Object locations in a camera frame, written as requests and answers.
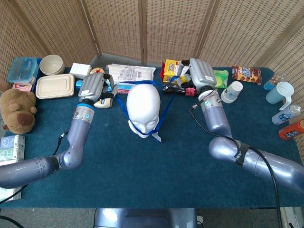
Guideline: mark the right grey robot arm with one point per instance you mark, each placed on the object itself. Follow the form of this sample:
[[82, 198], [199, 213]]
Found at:
[[213, 118]]

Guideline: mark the tissue pack green print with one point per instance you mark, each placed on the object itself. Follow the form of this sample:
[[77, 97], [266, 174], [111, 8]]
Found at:
[[12, 154]]

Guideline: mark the orange drink bottle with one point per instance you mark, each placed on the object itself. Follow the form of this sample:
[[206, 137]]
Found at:
[[292, 131]]

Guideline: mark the brown plush toy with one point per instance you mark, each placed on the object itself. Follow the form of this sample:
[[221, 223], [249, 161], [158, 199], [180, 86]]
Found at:
[[16, 111]]

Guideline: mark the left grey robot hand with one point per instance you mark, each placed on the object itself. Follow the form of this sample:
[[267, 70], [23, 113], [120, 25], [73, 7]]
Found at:
[[91, 86]]

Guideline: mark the teal table cloth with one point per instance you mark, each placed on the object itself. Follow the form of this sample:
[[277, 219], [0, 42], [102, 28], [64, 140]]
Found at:
[[142, 171]]

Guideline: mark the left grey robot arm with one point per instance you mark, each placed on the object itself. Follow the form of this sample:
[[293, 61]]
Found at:
[[76, 133]]

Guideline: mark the white carton behind head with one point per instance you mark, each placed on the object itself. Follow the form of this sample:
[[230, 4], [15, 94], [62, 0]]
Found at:
[[130, 72]]

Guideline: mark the beige bowl stack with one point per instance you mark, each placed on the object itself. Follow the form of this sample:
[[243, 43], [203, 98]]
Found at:
[[51, 65]]

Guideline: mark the cola bottle red label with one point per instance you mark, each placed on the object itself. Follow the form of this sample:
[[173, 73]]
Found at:
[[175, 90]]

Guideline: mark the white foam mannequin head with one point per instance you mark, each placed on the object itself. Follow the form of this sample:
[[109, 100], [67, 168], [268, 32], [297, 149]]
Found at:
[[142, 102]]

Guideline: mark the mayonnaise squeeze bottle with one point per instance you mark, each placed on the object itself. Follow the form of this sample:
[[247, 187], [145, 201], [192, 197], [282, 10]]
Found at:
[[104, 103]]

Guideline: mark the pale green plastic pack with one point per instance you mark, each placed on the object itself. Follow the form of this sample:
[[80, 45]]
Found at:
[[8, 193]]

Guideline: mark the blue lidded plastic container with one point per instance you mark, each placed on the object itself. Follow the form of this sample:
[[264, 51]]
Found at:
[[22, 70]]

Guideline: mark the round lidded cup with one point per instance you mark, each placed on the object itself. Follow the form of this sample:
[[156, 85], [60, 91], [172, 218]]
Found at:
[[97, 70]]

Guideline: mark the clear bottle blue label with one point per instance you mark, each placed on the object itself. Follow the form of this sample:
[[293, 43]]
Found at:
[[269, 84]]

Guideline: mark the yellow snack bag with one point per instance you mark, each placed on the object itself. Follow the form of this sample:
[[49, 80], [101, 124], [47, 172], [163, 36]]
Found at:
[[169, 69]]

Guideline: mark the wicker folding screen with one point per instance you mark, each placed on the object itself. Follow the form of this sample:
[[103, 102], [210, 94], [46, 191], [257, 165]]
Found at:
[[166, 23]]

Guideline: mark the chocolate cookie bag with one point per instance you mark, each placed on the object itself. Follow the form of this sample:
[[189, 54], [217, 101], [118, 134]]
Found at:
[[247, 74]]

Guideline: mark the light blue plastic mug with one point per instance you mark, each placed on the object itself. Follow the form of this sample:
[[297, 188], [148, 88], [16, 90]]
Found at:
[[279, 92]]

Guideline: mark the beige lidded lunch box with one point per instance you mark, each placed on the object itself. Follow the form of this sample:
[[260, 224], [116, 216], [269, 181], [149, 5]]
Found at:
[[54, 86]]

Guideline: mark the white and blue can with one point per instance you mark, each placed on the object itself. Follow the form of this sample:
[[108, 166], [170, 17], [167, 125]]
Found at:
[[285, 115]]

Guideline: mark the stack of white paper cups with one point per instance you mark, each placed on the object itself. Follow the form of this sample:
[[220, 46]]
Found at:
[[231, 92]]

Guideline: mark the pink box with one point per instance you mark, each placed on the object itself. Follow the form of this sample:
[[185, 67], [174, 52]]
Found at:
[[22, 87]]

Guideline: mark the green wet wipes pack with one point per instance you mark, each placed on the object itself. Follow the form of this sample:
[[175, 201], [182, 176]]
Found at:
[[221, 78]]

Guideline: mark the small white box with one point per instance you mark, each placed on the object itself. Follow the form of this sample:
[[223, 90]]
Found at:
[[79, 70]]

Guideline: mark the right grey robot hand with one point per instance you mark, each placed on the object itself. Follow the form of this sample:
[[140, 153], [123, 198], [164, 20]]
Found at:
[[202, 73]]

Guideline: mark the grey robot torso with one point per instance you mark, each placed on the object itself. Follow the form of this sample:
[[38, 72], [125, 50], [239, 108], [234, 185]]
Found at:
[[142, 218]]

